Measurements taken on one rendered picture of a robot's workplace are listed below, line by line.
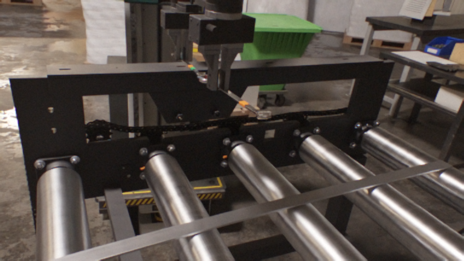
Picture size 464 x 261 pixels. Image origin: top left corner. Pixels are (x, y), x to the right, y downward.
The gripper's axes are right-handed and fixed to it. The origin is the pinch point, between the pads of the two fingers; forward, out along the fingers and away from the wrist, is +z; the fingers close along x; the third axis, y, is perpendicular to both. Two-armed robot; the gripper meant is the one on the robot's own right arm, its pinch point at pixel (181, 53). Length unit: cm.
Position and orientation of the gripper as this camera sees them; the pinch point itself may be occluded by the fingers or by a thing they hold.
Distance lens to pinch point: 129.8
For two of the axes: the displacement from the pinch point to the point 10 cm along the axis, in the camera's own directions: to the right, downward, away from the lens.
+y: -3.9, -4.4, 8.1
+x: -9.2, 1.1, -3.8
